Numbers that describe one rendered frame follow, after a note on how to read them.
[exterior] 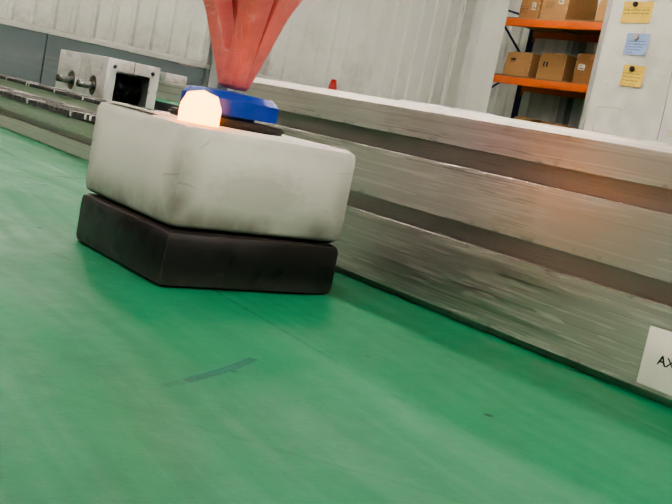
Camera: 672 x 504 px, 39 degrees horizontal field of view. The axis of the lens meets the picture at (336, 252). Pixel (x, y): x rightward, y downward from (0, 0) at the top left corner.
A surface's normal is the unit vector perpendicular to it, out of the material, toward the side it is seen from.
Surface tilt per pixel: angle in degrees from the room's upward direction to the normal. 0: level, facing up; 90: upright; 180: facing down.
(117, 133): 90
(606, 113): 90
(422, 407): 0
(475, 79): 90
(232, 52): 101
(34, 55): 90
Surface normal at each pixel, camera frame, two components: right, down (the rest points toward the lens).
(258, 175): 0.60, 0.23
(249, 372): 0.19, -0.97
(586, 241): -0.78, -0.07
